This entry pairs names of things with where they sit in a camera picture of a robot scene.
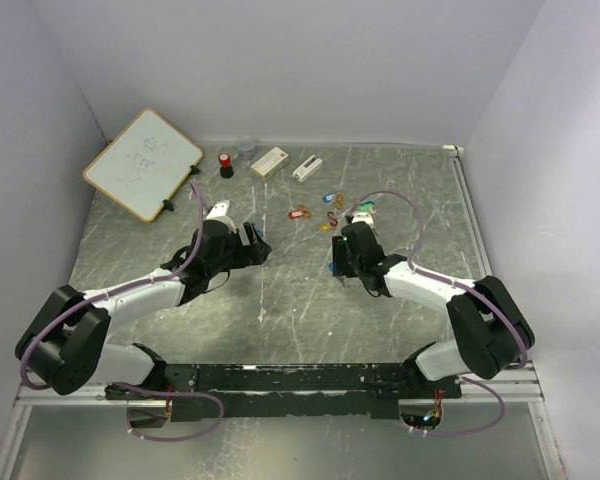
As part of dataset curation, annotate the blue tag key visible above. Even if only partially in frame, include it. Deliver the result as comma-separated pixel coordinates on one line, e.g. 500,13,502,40
329,263,346,287
322,192,344,209

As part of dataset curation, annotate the green tag key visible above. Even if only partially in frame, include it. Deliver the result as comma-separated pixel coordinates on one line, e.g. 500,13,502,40
357,200,377,214

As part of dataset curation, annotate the red S-carabiner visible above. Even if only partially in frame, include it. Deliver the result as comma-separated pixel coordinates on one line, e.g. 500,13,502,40
327,211,338,228

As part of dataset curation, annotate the orange S-carabiner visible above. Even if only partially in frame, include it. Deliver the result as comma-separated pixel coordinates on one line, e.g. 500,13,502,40
296,205,312,218

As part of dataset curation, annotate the red tag key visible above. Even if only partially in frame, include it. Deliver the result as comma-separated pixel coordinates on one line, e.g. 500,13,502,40
288,210,304,219

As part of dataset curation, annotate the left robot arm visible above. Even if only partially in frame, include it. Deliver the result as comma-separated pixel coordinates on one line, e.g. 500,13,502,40
15,220,272,399

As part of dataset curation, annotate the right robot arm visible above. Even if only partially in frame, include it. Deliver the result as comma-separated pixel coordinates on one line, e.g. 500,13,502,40
332,222,535,398

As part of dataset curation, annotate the red black stamp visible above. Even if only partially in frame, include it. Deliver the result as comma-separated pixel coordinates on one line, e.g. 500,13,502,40
218,153,234,179

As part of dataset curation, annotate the white plastic device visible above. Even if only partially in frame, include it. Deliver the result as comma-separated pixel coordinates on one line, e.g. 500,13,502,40
293,155,323,183

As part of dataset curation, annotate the white green cardboard box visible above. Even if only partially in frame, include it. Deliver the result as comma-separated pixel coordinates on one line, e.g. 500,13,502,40
250,147,289,182

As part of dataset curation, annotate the clear plastic cup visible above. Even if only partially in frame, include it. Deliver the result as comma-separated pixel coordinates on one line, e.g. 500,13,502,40
235,136,255,161

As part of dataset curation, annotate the wood-framed whiteboard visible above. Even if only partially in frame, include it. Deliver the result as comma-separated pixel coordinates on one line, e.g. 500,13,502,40
83,108,203,222

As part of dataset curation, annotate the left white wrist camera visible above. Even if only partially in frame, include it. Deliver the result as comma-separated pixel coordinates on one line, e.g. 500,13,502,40
204,200,235,230

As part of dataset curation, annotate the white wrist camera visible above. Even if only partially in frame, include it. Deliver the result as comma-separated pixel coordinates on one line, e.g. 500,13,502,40
204,200,235,230
347,211,377,235

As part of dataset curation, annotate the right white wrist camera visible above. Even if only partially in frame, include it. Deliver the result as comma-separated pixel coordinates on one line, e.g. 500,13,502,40
347,211,377,235

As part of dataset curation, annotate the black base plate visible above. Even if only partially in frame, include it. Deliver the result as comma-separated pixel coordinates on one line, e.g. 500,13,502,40
104,362,464,424

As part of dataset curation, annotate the aluminium rail frame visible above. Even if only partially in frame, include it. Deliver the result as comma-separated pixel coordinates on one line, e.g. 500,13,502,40
0,145,565,479

